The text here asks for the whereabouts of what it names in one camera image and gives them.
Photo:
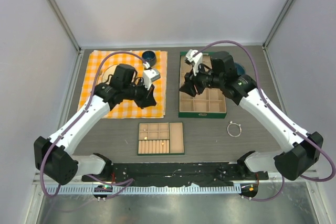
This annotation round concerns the blue ceramic bowl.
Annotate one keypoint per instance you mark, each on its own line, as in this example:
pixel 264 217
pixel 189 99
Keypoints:
pixel 240 69

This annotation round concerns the green jewelry tray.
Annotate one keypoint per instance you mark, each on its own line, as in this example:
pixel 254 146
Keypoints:
pixel 164 138

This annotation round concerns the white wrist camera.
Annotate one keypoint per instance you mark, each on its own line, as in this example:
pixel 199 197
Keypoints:
pixel 194 58
pixel 149 77

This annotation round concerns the aluminium front rail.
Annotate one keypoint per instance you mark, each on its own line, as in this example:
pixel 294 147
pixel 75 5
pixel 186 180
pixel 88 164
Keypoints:
pixel 97 188

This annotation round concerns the cream plate with branch pattern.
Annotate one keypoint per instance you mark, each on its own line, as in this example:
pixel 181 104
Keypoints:
pixel 108 73

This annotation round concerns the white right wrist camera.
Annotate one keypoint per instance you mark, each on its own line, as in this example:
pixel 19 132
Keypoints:
pixel 194 58

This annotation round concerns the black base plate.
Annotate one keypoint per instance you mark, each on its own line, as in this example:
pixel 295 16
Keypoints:
pixel 173 175

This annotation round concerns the yellow white checkered cloth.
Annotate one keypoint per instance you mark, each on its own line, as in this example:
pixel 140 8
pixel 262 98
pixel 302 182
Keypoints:
pixel 127 109

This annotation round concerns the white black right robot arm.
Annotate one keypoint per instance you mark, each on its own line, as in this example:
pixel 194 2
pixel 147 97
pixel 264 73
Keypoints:
pixel 295 156

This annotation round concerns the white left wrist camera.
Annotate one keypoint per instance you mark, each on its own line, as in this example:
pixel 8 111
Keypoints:
pixel 149 77

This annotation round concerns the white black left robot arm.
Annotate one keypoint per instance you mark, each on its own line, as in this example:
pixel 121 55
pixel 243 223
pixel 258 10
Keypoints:
pixel 54 155

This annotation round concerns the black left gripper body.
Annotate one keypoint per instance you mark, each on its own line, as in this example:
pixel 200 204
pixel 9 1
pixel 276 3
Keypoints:
pixel 138 92

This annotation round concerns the green jewelry box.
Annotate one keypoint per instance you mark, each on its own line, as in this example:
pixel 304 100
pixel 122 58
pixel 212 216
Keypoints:
pixel 211 104

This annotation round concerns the dark blue ceramic mug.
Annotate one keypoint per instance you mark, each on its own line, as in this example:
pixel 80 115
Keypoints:
pixel 150 57

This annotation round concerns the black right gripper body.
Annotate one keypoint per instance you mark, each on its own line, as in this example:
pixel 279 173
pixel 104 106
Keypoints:
pixel 200 81

